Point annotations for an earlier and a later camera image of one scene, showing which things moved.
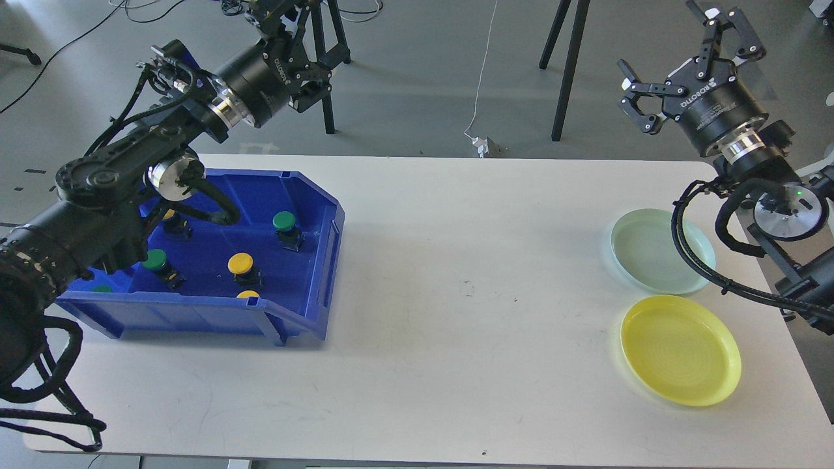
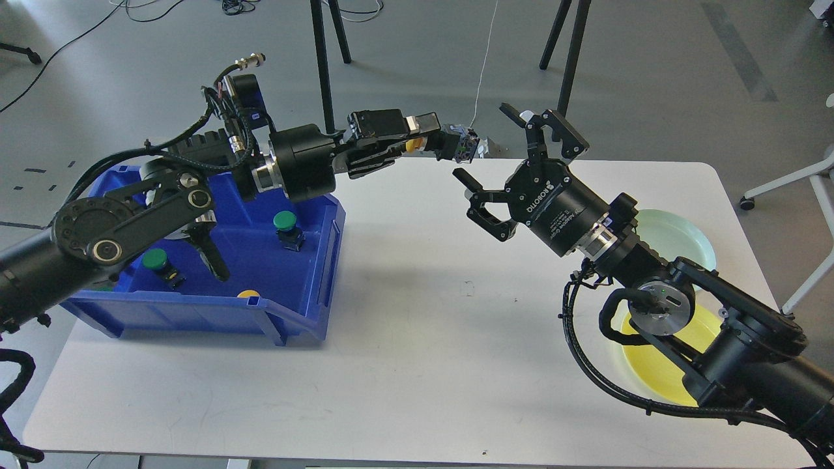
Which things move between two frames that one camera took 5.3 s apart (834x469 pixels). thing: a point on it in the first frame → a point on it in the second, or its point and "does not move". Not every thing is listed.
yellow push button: (242, 266) → (414, 144)
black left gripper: (262, 79) → (303, 154)
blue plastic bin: (273, 272) does not move
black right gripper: (713, 110) → (543, 195)
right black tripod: (579, 26) does not move
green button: (291, 236) does not move
